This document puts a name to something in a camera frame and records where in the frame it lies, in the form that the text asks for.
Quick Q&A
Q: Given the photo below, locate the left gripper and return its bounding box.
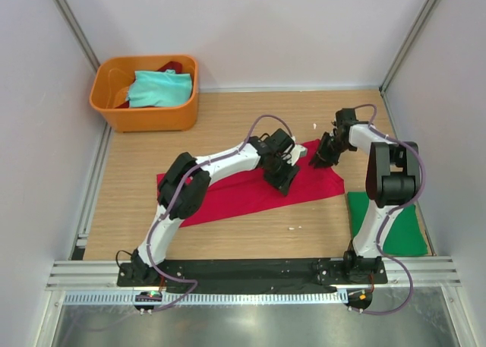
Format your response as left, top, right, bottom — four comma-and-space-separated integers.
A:
263, 154, 299, 196

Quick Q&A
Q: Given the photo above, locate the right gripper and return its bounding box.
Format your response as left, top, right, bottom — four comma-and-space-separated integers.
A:
310, 131, 353, 169

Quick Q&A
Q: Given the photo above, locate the red t-shirt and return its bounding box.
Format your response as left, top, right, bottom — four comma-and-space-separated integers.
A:
156, 138, 346, 229

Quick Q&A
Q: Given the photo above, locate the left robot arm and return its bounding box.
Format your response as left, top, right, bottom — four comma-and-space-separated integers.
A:
130, 137, 307, 286

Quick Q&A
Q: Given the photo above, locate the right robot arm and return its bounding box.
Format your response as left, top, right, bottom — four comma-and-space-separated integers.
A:
310, 123, 423, 283

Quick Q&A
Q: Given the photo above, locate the folded green t-shirt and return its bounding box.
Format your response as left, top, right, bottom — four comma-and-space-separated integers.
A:
346, 191, 428, 257

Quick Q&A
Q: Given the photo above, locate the teal t-shirt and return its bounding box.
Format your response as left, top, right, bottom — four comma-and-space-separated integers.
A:
126, 70, 193, 109

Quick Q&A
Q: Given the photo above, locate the dark red garment in bin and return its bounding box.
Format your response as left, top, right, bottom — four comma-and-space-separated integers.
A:
158, 61, 183, 74

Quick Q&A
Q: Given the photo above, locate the orange garment in bin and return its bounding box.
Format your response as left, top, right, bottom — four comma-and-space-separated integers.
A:
113, 86, 130, 109

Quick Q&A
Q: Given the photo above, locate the orange plastic bin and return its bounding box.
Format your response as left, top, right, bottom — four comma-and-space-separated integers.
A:
90, 55, 199, 132

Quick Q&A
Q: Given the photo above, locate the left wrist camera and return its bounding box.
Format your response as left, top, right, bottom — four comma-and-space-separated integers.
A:
259, 128, 308, 165

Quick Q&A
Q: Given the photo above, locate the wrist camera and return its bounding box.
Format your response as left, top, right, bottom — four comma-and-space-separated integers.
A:
333, 108, 358, 128
259, 128, 308, 165

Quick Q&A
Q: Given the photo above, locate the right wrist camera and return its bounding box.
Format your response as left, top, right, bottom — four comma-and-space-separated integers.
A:
333, 108, 358, 128

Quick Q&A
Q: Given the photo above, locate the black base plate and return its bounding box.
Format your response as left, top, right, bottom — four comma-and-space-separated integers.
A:
117, 257, 388, 295

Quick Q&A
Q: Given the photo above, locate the aluminium frame rail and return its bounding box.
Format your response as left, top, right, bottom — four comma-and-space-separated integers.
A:
47, 256, 462, 289

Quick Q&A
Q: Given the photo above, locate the slotted cable duct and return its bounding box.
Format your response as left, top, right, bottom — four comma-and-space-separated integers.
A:
63, 289, 348, 307

